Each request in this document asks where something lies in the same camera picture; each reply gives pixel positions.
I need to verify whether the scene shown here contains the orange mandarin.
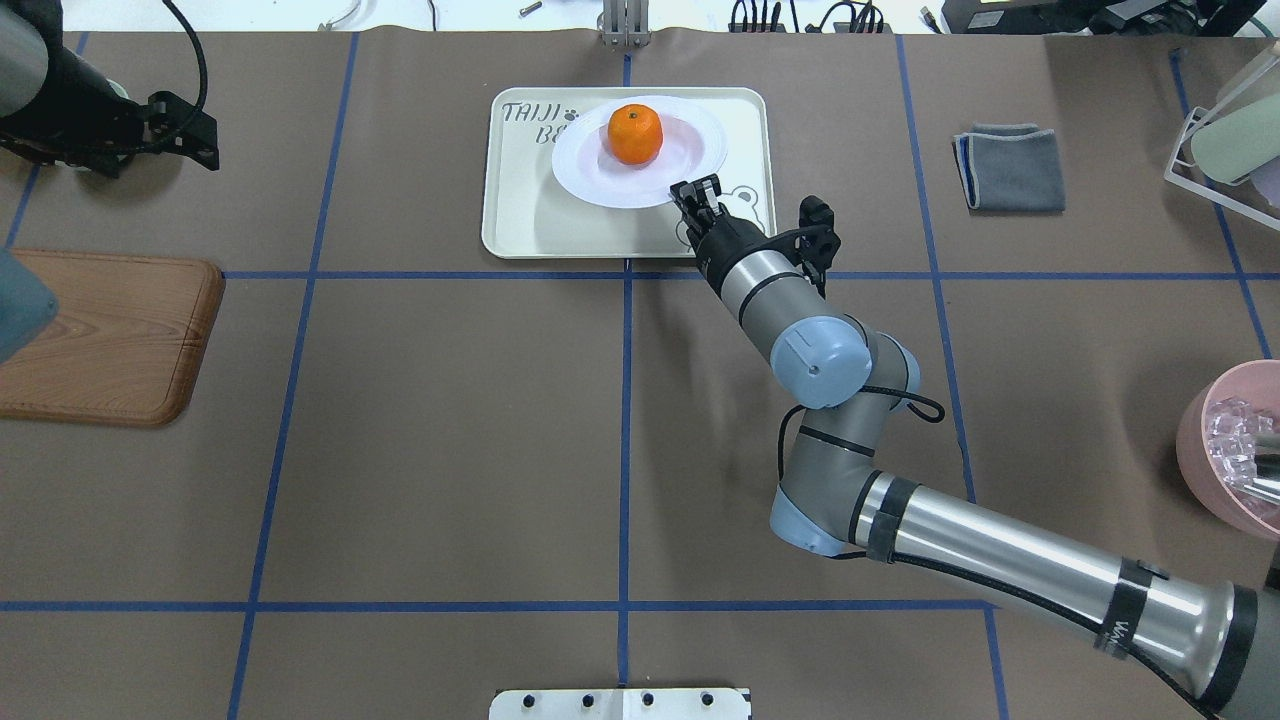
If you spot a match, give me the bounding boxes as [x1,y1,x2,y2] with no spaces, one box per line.
[605,102,664,167]

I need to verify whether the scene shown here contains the metal scoop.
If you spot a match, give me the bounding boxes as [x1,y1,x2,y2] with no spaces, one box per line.
[1220,433,1279,505]

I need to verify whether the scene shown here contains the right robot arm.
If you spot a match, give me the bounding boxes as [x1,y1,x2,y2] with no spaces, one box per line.
[669,176,1277,719]

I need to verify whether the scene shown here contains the cream bear tray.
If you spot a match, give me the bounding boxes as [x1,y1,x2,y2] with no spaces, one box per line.
[481,87,776,260]

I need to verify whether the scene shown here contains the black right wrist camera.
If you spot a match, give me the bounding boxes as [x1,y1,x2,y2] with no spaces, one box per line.
[765,195,841,299]

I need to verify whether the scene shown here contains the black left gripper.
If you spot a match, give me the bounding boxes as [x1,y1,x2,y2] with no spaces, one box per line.
[95,95,219,178]

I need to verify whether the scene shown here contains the wooden tray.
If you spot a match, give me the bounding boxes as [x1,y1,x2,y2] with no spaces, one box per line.
[3,249,225,428]

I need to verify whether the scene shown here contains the aluminium frame post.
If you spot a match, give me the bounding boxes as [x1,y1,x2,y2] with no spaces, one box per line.
[598,0,652,49]

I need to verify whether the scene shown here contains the grey folded cloth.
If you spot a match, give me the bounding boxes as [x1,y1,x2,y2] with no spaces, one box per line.
[952,123,1066,214]

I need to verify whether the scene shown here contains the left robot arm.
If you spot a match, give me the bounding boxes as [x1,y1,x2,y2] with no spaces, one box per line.
[1,1,220,178]

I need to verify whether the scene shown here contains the green cup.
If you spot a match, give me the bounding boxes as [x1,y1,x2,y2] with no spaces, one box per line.
[1190,94,1279,184]

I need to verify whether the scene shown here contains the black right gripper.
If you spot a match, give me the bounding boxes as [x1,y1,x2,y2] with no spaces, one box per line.
[669,174,771,275]

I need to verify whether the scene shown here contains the purple cup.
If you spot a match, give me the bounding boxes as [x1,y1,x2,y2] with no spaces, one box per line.
[1249,158,1280,209]

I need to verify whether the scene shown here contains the pink bowl with ice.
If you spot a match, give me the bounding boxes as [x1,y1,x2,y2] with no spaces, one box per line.
[1176,360,1279,541]

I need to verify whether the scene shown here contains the white mounting plate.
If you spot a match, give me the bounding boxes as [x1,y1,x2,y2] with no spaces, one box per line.
[488,687,754,719]

